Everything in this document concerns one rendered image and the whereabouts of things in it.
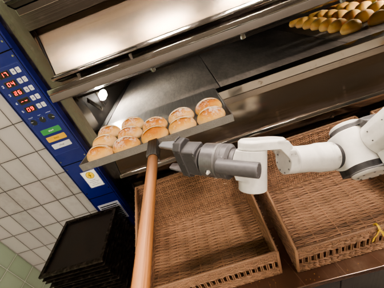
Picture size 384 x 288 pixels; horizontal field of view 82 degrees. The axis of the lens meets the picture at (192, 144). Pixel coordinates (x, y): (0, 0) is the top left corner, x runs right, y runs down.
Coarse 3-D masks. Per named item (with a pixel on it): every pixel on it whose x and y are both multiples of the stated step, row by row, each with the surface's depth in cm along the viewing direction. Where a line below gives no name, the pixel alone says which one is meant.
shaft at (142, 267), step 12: (156, 156) 65; (156, 168) 61; (156, 180) 57; (144, 192) 52; (144, 204) 49; (144, 216) 46; (144, 228) 43; (144, 240) 41; (144, 252) 39; (144, 264) 37; (144, 276) 36
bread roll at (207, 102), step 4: (204, 100) 80; (208, 100) 79; (212, 100) 79; (216, 100) 79; (200, 104) 80; (204, 104) 79; (208, 104) 79; (212, 104) 79; (216, 104) 79; (220, 104) 80; (196, 108) 81; (200, 108) 80; (204, 108) 79; (196, 112) 81
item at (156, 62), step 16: (320, 0) 69; (336, 0) 76; (272, 16) 70; (288, 16) 70; (224, 32) 71; (240, 32) 71; (192, 48) 73; (208, 48) 88; (144, 64) 74; (160, 64) 77; (96, 80) 75; (112, 80) 76; (64, 96) 77
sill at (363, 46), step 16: (336, 48) 95; (352, 48) 92; (368, 48) 92; (288, 64) 98; (304, 64) 93; (320, 64) 94; (240, 80) 100; (256, 80) 95; (272, 80) 96; (224, 96) 98
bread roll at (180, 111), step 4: (180, 108) 81; (184, 108) 80; (188, 108) 81; (172, 112) 81; (176, 112) 80; (180, 112) 80; (184, 112) 80; (188, 112) 80; (192, 112) 81; (172, 116) 80; (176, 116) 80; (192, 116) 81; (172, 120) 81
